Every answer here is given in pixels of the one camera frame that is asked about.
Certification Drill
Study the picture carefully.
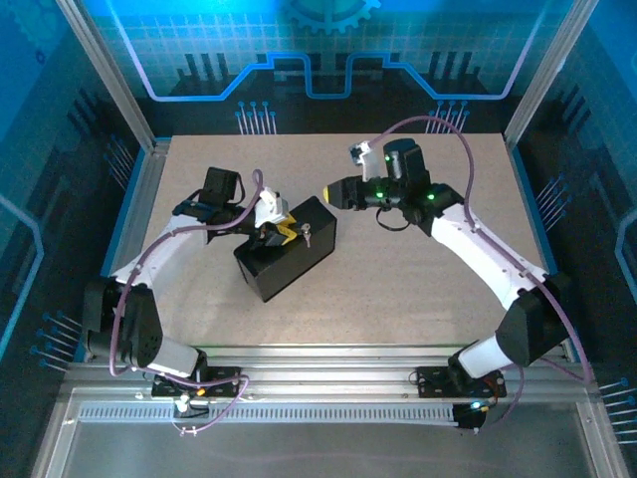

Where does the black rectangular box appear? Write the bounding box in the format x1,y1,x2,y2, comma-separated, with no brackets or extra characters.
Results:
232,195,338,304

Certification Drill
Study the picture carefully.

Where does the grey metal panel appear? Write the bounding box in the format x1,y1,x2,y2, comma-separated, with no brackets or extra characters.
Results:
32,387,629,478

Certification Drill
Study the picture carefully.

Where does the black connector box with light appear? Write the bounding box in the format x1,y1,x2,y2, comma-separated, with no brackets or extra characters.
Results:
451,400,488,435

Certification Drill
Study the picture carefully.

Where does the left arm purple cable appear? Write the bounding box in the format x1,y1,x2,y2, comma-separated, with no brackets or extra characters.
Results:
107,168,265,437

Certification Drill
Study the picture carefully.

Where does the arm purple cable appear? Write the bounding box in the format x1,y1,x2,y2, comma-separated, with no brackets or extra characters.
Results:
107,168,265,437
365,116,596,434

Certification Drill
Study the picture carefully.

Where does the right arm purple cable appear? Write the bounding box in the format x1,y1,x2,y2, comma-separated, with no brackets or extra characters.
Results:
365,116,596,434

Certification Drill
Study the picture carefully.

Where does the right gripper black cable loop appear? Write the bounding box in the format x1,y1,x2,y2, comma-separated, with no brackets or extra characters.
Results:
375,206,410,232

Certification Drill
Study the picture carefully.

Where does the aluminium side frame rail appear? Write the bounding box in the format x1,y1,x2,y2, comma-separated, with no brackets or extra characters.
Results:
82,138,173,362

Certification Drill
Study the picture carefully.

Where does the aluminium frame rail with bases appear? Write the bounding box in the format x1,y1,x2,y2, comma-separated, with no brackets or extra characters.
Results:
59,346,601,405

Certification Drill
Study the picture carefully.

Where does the aluminium frame post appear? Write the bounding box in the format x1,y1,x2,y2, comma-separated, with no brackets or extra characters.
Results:
56,0,156,150
501,0,602,150

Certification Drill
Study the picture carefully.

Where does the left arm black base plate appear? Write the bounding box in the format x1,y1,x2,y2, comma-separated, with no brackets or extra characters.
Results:
150,365,246,399

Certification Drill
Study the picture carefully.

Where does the slotted grey cable duct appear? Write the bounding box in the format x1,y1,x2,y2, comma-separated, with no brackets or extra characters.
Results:
77,402,462,425

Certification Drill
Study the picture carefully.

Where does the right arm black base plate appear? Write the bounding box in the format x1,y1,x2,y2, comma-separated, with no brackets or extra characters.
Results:
415,364,508,399

